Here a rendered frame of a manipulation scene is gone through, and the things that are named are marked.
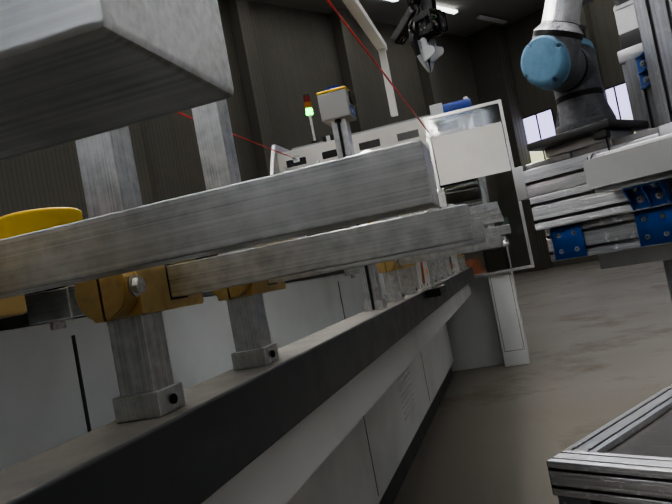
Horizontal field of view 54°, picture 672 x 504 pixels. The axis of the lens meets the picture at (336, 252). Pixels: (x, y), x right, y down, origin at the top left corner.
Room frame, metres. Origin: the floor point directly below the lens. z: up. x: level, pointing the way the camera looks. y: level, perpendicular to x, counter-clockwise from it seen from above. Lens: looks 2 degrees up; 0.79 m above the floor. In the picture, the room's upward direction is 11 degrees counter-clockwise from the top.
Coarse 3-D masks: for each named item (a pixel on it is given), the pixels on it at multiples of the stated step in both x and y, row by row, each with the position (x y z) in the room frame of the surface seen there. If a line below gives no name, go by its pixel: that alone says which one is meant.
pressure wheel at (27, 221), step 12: (12, 216) 0.62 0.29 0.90; (24, 216) 0.62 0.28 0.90; (36, 216) 0.63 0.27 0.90; (48, 216) 0.63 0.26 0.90; (60, 216) 0.64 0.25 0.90; (72, 216) 0.65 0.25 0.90; (0, 228) 0.63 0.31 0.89; (12, 228) 0.62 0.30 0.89; (24, 228) 0.62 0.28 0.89; (36, 228) 0.63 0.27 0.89
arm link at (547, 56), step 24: (552, 0) 1.54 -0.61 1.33; (576, 0) 1.53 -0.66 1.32; (552, 24) 1.54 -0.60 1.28; (576, 24) 1.55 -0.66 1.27; (528, 48) 1.57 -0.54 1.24; (552, 48) 1.53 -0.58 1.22; (576, 48) 1.55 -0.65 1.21; (528, 72) 1.58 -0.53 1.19; (552, 72) 1.54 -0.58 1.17; (576, 72) 1.59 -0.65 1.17
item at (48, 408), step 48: (288, 288) 1.60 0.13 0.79; (336, 288) 2.01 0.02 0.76; (384, 288) 2.71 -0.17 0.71; (0, 336) 0.71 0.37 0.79; (48, 336) 0.78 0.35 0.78; (96, 336) 0.86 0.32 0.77; (192, 336) 1.10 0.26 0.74; (288, 336) 1.54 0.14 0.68; (0, 384) 0.69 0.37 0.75; (48, 384) 0.76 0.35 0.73; (96, 384) 0.84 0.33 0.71; (192, 384) 1.08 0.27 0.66; (432, 384) 3.43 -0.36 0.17; (0, 432) 0.68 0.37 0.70; (48, 432) 0.75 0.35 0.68; (384, 432) 2.26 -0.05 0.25; (336, 480) 1.68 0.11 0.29; (384, 480) 2.14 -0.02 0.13
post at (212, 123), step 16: (192, 112) 0.83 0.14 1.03; (208, 112) 0.82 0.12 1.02; (224, 112) 0.84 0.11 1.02; (208, 128) 0.82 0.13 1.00; (224, 128) 0.83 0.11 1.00; (208, 144) 0.82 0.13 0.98; (224, 144) 0.82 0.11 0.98; (208, 160) 0.82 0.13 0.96; (224, 160) 0.82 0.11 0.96; (208, 176) 0.82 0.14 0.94; (224, 176) 0.82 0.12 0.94; (240, 176) 0.85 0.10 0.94; (240, 304) 0.82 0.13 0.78; (256, 304) 0.82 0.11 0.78; (240, 320) 0.82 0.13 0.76; (256, 320) 0.82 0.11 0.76; (240, 336) 0.82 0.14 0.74; (256, 336) 0.82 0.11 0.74
